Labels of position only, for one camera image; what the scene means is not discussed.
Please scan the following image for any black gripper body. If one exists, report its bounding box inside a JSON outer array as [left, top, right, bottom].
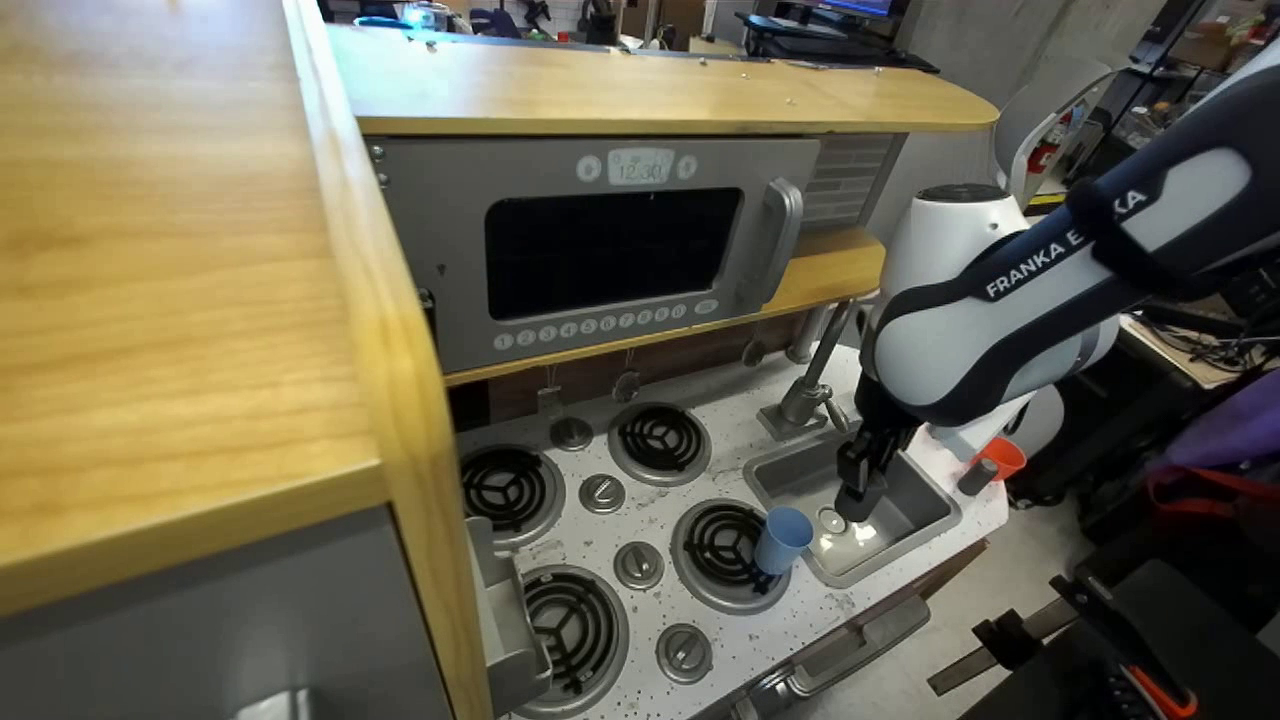
[[842, 396, 919, 473]]

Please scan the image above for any grey microwave door handle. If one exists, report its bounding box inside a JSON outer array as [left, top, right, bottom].
[[736, 175, 808, 321]]

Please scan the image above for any grey oven door handle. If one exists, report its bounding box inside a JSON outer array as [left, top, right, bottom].
[[766, 591, 936, 709]]

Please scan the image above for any purple cloth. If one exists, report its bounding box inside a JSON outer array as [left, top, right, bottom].
[[1157, 370, 1280, 473]]

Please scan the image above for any blue plastic cup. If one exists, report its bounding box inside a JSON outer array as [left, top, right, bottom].
[[751, 506, 816, 586]]

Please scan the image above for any wooden toy kitchen unit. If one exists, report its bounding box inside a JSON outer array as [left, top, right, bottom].
[[0, 0, 1021, 720]]

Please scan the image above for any black equipment cart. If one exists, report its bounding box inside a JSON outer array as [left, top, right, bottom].
[[1118, 254, 1280, 394]]

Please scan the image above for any tall grey cylinder block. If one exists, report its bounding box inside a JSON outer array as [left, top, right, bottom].
[[835, 484, 883, 527]]

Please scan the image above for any grey toy sink basin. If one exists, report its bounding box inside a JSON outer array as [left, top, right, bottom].
[[740, 427, 970, 591]]

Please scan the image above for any black coil stove burner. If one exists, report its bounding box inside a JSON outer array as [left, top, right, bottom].
[[604, 400, 717, 489], [461, 441, 567, 545], [670, 496, 797, 618], [511, 559, 634, 715]]

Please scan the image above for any short grey cylinder block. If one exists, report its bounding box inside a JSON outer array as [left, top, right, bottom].
[[957, 457, 1005, 499]]

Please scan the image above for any grey cabinet door handle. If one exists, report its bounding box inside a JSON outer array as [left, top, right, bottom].
[[463, 516, 551, 711]]

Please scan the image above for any silver stove knob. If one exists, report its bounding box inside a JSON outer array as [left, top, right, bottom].
[[609, 537, 670, 595], [550, 412, 596, 452], [651, 619, 717, 690], [577, 473, 627, 522]]

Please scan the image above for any black clamp with orange grip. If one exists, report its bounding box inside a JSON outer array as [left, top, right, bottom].
[[1053, 567, 1206, 720]]

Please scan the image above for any orange plastic cup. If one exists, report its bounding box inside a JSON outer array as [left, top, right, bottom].
[[972, 436, 1032, 489]]

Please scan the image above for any grey toy microwave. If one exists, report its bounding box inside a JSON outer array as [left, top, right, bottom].
[[370, 134, 914, 379]]

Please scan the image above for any grey toy faucet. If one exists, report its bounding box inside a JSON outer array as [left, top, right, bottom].
[[758, 300, 857, 441]]

